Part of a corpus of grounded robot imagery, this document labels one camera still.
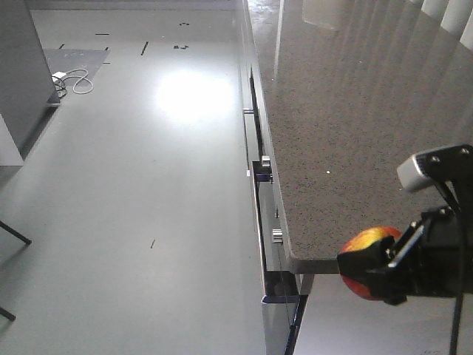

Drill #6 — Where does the black table leg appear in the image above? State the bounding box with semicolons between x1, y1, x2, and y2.
0;221;32;322

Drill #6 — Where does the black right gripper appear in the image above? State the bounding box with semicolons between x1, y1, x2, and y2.
337;206;472;299

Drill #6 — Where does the white cable on floor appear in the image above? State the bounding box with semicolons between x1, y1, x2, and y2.
62;68;94;95

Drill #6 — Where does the red yellow apple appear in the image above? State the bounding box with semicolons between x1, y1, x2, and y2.
340;226;401;301

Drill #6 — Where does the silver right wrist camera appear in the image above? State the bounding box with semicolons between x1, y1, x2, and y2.
396;155;434;193

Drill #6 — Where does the grey cabinet panel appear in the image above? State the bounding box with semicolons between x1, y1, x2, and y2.
1;1;58;166

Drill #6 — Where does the grey floor mat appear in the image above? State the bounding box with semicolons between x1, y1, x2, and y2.
44;48;110;80

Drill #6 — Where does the silver oven knob lower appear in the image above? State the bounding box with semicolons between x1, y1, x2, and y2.
271;229;283;244

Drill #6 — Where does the white power adapter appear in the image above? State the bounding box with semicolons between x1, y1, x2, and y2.
51;71;67;82

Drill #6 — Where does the dark speckled kitchen counter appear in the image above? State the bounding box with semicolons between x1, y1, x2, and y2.
239;0;473;355

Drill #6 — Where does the black glass oven front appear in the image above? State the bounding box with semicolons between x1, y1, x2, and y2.
251;161;299;304

